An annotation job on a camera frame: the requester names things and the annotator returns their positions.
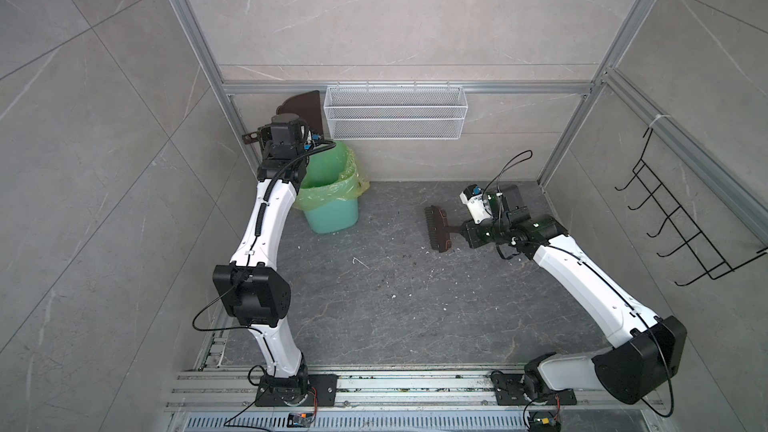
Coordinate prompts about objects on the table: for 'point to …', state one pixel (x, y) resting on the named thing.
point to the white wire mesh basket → (396, 112)
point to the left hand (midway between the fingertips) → (251, 123)
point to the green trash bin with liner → (329, 196)
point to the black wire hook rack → (689, 232)
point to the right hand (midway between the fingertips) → (463, 225)
